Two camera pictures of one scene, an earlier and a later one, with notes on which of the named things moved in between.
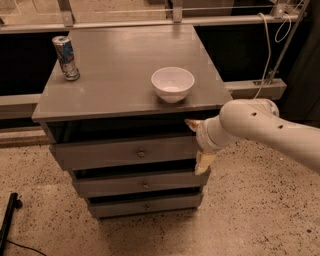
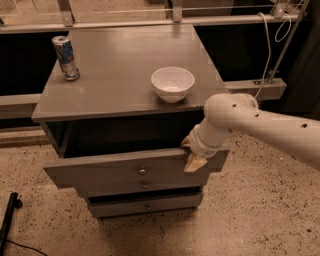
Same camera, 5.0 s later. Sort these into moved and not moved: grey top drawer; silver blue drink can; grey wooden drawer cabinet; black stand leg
Moved: grey top drawer
Not moved: black stand leg; grey wooden drawer cabinet; silver blue drink can
